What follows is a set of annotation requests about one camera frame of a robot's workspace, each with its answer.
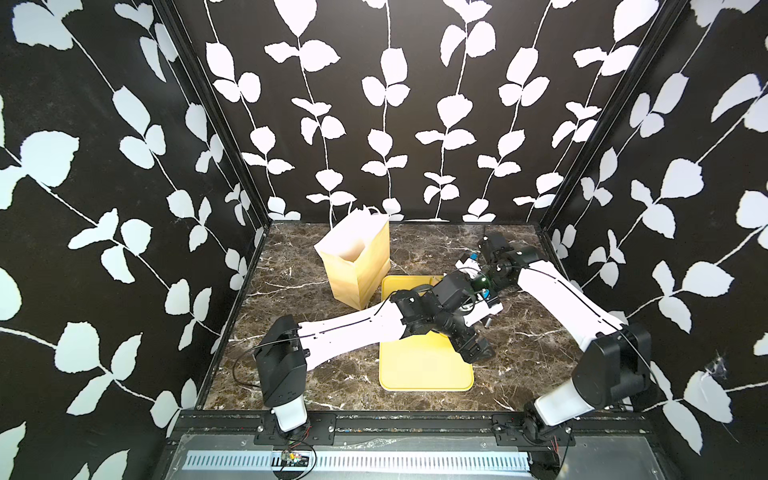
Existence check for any yellow plastic tray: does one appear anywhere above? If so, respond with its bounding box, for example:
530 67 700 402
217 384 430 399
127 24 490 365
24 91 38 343
378 274 475 392

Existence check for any small green circuit board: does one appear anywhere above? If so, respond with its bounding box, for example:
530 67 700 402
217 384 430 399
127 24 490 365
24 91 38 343
278 452 311 469

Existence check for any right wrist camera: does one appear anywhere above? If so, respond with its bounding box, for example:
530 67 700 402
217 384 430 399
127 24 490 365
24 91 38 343
455 253 482 279

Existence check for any white slotted cable duct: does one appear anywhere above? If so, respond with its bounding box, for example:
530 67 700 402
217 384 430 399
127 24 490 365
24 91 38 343
182 450 531 475

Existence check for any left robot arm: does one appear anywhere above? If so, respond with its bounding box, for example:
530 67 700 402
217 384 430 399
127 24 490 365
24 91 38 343
253 277 502 433

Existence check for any black front rail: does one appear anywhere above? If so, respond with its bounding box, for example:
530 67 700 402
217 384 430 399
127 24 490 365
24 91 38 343
167 410 652 450

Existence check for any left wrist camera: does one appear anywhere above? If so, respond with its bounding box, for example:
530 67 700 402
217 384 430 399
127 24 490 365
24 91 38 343
460 299 503 327

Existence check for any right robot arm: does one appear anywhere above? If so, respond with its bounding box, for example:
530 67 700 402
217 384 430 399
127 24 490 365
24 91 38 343
456 232 652 427

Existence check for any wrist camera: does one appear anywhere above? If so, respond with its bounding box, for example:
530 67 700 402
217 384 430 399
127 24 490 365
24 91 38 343
455 253 482 279
460 299 503 327

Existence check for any brown paper bag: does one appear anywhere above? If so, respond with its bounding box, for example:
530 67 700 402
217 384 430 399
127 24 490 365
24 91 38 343
315 207 391 310

